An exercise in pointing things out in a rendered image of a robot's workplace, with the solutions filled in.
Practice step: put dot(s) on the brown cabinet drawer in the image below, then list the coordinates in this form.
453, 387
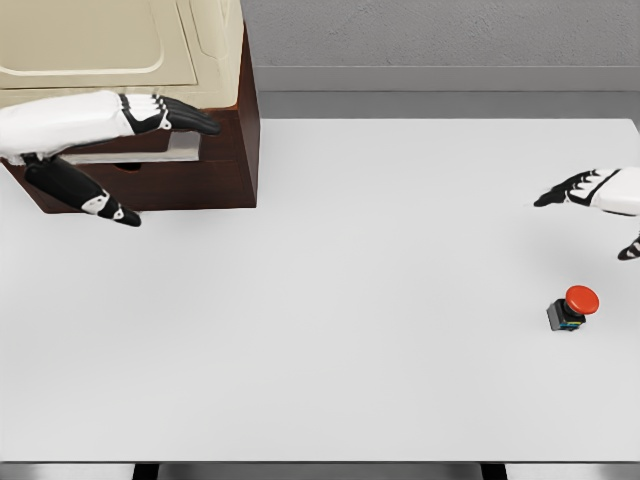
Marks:
150, 150

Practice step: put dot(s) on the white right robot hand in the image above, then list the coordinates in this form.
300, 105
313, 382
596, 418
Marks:
615, 192

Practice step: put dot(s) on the red push-button switch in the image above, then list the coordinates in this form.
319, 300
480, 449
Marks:
580, 299

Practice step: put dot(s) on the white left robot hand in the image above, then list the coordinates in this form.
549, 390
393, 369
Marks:
75, 120

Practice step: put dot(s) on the brown cabinet with cream top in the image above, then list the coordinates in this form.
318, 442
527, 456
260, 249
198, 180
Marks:
100, 45

